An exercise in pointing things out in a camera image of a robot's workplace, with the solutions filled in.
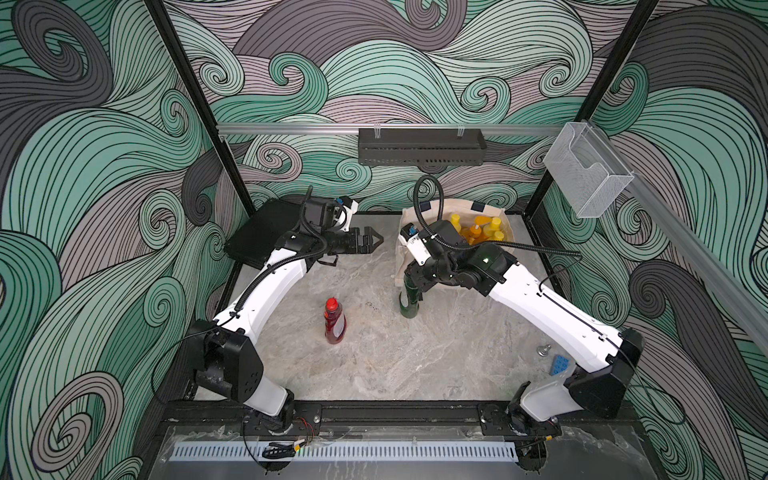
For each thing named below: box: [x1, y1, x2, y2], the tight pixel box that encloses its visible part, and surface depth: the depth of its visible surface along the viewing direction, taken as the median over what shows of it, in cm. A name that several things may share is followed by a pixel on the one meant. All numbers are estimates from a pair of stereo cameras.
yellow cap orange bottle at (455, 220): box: [450, 213, 462, 233], surface depth 90 cm
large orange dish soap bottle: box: [462, 224, 490, 246], surface depth 89 cm
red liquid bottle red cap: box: [324, 297, 347, 344], surface depth 78 cm
